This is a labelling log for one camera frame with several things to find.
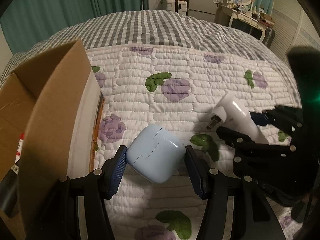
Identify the white suitcase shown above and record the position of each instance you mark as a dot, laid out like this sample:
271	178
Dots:
178	6

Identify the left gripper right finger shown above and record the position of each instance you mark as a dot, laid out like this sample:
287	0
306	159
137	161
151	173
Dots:
253	217

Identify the small grey refrigerator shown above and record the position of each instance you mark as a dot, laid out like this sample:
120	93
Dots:
203	9

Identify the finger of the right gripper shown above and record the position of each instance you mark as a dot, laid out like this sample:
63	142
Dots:
237	140
263	119

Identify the black tube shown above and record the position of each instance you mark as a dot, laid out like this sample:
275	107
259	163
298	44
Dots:
9	191

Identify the white louvered wardrobe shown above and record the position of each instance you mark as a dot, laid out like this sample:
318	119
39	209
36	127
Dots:
292	27

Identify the green curtain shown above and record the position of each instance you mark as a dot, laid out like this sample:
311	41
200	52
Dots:
26	22

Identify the white bottle red cap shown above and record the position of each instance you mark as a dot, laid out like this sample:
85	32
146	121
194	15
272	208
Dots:
19	148

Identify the white floral quilted mat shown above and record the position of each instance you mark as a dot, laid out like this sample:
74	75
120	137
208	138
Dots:
175	88

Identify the white plastic spray bottle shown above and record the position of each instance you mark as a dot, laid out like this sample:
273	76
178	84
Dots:
231	113

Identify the dark suitcase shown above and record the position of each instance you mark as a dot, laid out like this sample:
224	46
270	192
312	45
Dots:
269	36

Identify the light blue earbuds case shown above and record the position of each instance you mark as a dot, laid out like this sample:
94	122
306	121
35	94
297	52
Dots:
155	154

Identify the brown cardboard box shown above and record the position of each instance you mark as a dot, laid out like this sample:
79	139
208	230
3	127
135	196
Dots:
56	101

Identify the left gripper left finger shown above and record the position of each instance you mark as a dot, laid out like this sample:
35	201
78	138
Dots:
57	216

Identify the white dressing table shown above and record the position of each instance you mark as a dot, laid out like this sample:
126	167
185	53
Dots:
235	15

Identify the grey checkered bed cover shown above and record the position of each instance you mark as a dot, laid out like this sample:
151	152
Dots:
160	27

